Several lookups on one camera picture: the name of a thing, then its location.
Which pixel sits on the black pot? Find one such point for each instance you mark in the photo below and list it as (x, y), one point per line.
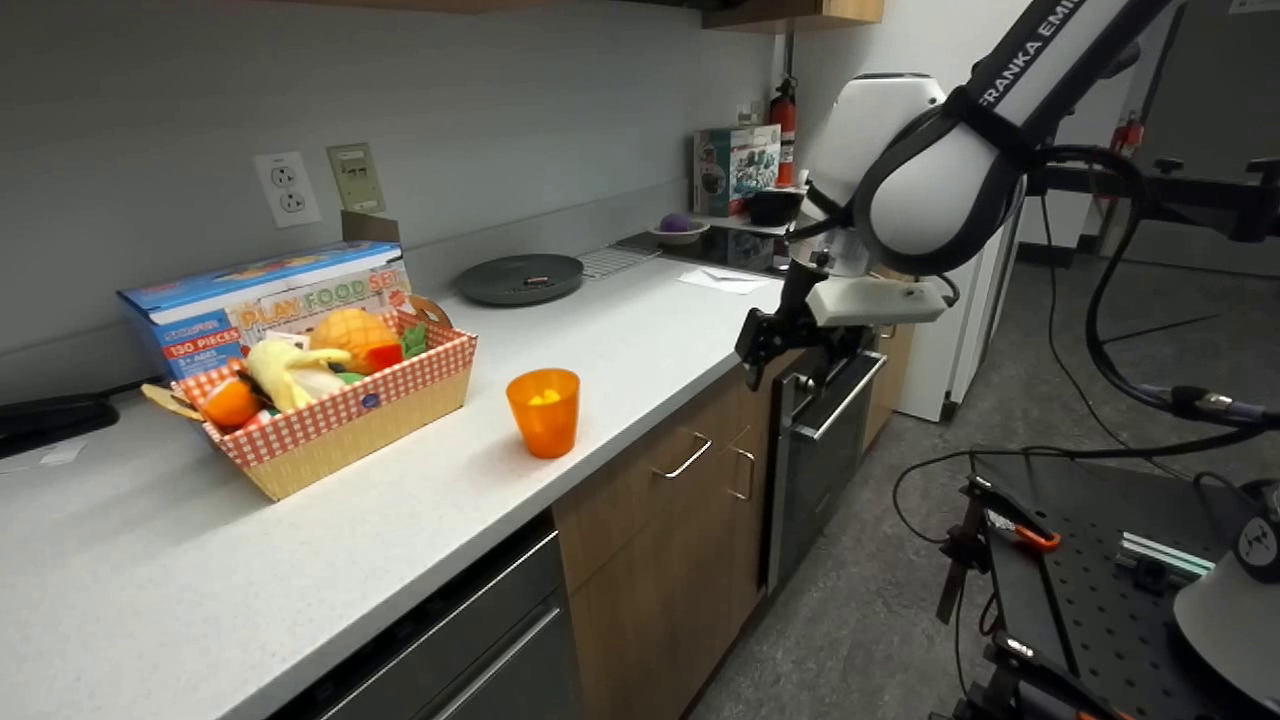
(773, 209)

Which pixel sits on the colourful toy food box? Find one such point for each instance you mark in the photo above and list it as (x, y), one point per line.
(226, 314)

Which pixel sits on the red toy piece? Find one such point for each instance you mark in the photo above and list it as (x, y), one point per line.
(383, 359)

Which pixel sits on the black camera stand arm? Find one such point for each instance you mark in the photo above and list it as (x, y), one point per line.
(1187, 203)

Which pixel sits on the grey round robot base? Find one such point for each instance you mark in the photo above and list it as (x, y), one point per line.
(1234, 633)

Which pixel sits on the black glass cooktop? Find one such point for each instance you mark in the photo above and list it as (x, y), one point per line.
(723, 248)

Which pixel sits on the yellow white toy banana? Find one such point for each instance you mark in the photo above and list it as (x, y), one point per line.
(286, 370)

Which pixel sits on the black round knob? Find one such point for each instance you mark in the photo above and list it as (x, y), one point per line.
(1261, 534)

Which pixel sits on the tan wooden toy spoon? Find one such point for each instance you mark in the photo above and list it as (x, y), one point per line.
(168, 401)

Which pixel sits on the red fire extinguisher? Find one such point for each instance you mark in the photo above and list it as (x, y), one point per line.
(785, 127)
(1130, 133)

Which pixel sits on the green toy piece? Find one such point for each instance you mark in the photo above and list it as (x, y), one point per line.
(412, 339)

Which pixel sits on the black flat device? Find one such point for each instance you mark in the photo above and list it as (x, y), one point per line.
(54, 424)

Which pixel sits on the beige light switch plate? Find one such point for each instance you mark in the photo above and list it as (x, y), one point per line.
(354, 176)

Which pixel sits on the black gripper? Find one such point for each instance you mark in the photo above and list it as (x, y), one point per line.
(794, 314)

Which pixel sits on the black orange clamp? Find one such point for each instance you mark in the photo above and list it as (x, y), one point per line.
(1023, 525)

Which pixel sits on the orange toy fruit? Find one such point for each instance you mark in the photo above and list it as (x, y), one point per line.
(234, 401)

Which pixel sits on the orange round toy bread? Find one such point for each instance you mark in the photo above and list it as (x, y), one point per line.
(354, 333)

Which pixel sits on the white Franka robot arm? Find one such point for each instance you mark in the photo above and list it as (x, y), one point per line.
(935, 174)

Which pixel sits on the black perforated robot table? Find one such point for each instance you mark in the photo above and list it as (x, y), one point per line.
(1107, 625)

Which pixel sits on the wooden wall cabinet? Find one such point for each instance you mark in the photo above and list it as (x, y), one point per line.
(801, 9)

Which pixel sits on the orange plastic cup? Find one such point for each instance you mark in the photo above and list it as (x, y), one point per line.
(547, 411)

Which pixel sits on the colourful upright book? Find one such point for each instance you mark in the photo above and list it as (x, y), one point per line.
(732, 166)

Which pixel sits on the white label strip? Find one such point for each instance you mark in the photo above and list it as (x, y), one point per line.
(1164, 554)

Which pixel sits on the dark round plate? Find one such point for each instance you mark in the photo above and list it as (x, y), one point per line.
(523, 281)

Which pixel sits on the red checkered cardboard basket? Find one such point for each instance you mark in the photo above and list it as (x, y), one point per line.
(347, 424)

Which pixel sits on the white electrical outlet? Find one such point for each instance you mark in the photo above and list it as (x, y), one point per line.
(291, 184)

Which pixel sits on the wooden base cabinet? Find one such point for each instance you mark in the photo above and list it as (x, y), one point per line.
(625, 641)

